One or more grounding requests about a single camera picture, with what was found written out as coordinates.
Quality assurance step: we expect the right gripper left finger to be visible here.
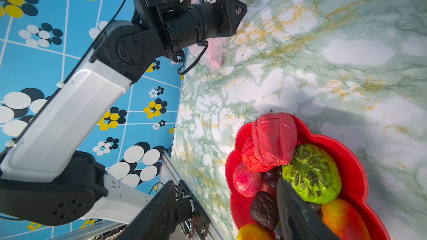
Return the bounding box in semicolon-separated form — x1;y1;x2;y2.
117;181;176;240

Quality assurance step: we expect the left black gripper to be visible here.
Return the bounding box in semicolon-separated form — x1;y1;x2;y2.
163;0;247;52

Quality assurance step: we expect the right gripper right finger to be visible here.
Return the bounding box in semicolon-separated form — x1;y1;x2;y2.
277;179;339;240

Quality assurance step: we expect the pink plastic bag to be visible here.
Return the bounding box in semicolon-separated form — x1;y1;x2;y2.
178;0;246;76

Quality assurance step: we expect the small red orange fruit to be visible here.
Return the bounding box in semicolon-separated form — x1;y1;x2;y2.
321;198;371;240

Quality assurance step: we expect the yellow red mango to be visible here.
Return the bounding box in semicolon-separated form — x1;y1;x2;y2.
237;224;274;240

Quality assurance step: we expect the red flower-shaped plate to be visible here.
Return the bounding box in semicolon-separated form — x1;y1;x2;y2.
225;116;390;240

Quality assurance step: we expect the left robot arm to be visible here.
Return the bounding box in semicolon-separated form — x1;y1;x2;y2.
1;0;248;226

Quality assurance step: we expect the green custard apple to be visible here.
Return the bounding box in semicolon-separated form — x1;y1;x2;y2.
282;143;342;204

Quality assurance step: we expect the dark purple grape bunch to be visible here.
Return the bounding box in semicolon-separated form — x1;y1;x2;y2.
261;166;282;198

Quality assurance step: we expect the pink red apple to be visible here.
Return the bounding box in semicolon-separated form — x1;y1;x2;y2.
232;162;262;197

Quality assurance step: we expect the red strawberry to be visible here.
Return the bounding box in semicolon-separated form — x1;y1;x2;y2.
241;136;272;172

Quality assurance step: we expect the red dragon fruit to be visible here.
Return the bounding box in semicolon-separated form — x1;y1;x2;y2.
251;112;298;171

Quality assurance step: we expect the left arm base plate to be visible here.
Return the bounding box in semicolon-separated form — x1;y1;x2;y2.
179;180;211;240

